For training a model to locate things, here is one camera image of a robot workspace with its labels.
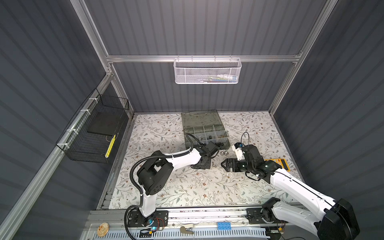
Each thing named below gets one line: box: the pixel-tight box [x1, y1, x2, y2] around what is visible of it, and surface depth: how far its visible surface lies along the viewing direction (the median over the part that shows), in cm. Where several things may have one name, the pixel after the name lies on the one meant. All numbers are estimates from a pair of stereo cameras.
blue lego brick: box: [217, 222, 232, 231], surface depth 72 cm
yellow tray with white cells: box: [265, 158, 291, 172], surface depth 93 cm
